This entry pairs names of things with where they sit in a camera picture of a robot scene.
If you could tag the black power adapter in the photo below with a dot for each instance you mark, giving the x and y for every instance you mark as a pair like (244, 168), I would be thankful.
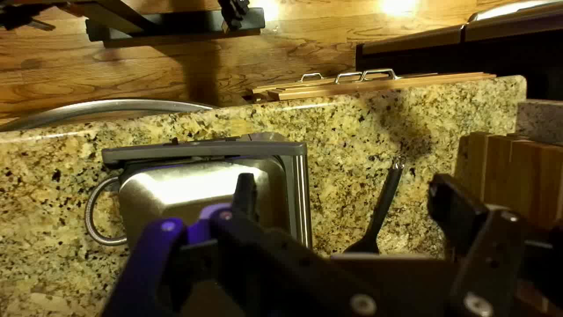
(380, 205)

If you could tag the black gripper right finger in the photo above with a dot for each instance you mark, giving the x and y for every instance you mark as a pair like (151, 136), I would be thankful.
(486, 253)

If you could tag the black stove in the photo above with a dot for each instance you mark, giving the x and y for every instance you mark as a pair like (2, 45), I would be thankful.
(457, 55)

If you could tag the wooden drawer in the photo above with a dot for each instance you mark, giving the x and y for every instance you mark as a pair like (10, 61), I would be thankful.
(380, 89)

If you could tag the stainless steel contact grill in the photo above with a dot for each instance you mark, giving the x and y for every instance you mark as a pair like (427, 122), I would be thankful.
(193, 182)

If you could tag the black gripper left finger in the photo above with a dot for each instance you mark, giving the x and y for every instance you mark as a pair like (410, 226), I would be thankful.
(151, 258)

